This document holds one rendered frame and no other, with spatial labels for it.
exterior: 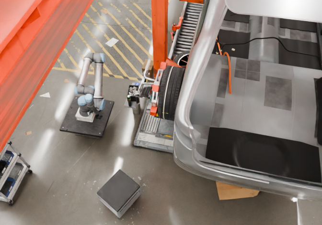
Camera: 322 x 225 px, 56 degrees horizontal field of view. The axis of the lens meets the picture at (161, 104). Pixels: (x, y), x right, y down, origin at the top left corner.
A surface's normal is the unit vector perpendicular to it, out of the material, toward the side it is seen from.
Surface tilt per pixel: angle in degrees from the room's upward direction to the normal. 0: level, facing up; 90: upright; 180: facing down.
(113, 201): 0
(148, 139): 0
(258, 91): 2
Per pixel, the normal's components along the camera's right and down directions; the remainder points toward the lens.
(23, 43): 0.97, 0.18
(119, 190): 0.00, -0.60
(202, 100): -0.18, 0.22
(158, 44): -0.22, 0.78
